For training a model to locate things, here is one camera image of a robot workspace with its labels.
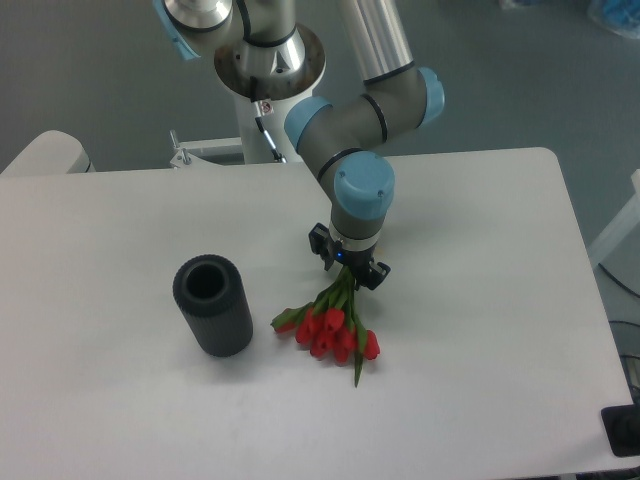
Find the black ribbed cylindrical vase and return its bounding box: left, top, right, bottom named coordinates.
left=172, top=254, right=253, bottom=358

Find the black device at table edge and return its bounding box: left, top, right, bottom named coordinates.
left=601, top=404, right=639, bottom=458

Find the white metal base bracket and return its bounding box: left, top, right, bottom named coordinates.
left=169, top=130, right=303, bottom=169

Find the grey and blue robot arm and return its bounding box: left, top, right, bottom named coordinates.
left=154, top=1, right=445, bottom=289

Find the black cable on pedestal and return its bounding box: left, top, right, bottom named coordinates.
left=248, top=74, right=289, bottom=164

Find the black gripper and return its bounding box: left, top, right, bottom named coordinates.
left=308, top=223, right=391, bottom=290

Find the blue item in plastic bag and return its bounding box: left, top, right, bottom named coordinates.
left=588, top=0, right=639, bottom=40

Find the red tulip bouquet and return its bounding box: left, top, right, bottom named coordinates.
left=270, top=266, right=381, bottom=386

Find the white furniture at right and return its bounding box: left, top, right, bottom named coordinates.
left=587, top=170, right=639, bottom=270

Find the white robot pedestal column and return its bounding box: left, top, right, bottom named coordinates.
left=214, top=27, right=326, bottom=164

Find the white rounded side table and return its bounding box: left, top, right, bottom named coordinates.
left=1, top=130, right=96, bottom=178

